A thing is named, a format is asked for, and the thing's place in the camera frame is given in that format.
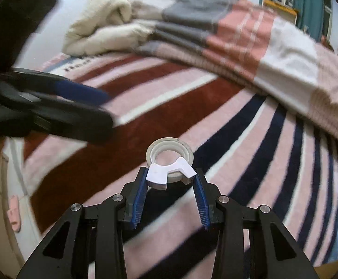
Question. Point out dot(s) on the teal curtain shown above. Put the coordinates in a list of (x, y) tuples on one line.
[(308, 0)]

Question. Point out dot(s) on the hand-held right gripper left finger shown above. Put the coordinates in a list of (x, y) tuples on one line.
[(137, 206)]

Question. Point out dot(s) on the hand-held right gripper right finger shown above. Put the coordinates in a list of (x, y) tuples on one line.
[(202, 206)]

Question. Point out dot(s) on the yellow shelf unit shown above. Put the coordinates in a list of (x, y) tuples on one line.
[(282, 10)]

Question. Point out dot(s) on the tape roll with white dispenser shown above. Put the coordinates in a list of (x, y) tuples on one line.
[(157, 177)]

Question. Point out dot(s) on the pink grey patchwork duvet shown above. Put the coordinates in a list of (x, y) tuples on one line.
[(244, 35)]

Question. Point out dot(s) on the pink slipper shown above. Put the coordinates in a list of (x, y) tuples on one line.
[(14, 213)]

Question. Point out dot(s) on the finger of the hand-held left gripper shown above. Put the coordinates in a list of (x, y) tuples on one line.
[(81, 91), (79, 122)]

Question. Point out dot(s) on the striped plush blanket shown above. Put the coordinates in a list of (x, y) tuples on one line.
[(186, 110)]

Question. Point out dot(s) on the cream fleece blanket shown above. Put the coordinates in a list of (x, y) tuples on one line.
[(105, 26)]

